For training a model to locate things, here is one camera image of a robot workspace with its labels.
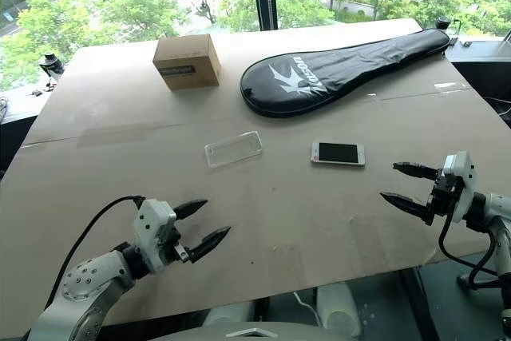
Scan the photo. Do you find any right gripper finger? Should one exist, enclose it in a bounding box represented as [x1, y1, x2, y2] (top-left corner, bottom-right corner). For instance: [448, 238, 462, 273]
[392, 161, 442, 181]
[379, 191, 431, 221]

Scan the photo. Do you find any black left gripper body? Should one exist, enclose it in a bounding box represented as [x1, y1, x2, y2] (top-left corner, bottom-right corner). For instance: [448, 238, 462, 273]
[157, 216, 192, 269]

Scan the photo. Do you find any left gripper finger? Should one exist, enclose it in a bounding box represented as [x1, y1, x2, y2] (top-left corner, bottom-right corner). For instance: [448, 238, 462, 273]
[174, 199, 209, 221]
[187, 225, 232, 265]

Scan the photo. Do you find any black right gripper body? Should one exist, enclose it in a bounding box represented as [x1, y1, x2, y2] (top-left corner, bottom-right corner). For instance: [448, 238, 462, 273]
[424, 168, 465, 227]

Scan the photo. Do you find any clear phone case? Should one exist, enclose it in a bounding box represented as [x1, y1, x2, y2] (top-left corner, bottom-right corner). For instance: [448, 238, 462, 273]
[204, 130, 265, 169]

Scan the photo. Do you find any white rounded shape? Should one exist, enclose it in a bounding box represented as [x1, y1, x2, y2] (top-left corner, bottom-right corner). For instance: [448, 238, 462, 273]
[202, 299, 256, 331]
[315, 282, 363, 339]

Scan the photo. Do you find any white smartphone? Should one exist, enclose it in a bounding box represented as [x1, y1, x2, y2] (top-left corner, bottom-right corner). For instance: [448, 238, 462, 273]
[310, 141, 367, 167]

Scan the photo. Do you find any grey robot torso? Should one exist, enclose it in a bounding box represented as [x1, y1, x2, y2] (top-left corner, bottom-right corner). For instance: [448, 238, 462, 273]
[149, 318, 362, 341]

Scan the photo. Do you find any black table leg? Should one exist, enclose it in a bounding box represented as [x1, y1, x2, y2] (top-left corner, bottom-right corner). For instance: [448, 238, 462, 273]
[400, 267, 430, 341]

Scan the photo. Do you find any dark side desk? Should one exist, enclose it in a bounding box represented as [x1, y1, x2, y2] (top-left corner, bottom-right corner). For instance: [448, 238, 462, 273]
[446, 31, 511, 126]

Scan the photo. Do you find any black racket cover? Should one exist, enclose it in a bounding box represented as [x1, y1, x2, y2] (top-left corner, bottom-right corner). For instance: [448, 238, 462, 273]
[240, 27, 452, 119]

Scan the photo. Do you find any brown cardboard box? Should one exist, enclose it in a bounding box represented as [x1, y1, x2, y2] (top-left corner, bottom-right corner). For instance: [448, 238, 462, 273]
[152, 34, 223, 92]

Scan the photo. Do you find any small white black device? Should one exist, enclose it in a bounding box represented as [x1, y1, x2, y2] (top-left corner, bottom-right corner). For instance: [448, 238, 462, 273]
[38, 52, 65, 91]

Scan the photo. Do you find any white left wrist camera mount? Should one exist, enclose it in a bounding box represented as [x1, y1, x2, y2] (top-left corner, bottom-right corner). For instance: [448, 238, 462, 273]
[133, 198, 177, 274]

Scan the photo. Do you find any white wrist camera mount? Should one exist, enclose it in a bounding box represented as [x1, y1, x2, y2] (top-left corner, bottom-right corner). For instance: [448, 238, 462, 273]
[133, 198, 177, 274]
[442, 151, 476, 224]

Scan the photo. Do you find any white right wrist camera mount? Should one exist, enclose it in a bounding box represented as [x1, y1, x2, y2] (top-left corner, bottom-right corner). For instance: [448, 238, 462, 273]
[442, 151, 476, 224]

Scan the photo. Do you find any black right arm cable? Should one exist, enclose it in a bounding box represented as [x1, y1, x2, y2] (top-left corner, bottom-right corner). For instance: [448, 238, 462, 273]
[438, 204, 501, 278]

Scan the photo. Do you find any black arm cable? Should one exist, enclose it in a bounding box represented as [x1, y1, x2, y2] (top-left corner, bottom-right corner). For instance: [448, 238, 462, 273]
[42, 195, 145, 318]
[438, 204, 501, 278]

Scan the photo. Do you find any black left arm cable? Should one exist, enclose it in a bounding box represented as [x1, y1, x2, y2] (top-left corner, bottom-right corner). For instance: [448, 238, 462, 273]
[42, 195, 145, 318]

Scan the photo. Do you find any thin white cable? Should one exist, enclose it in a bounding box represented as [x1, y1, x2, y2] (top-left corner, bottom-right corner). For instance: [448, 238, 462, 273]
[293, 291, 322, 327]

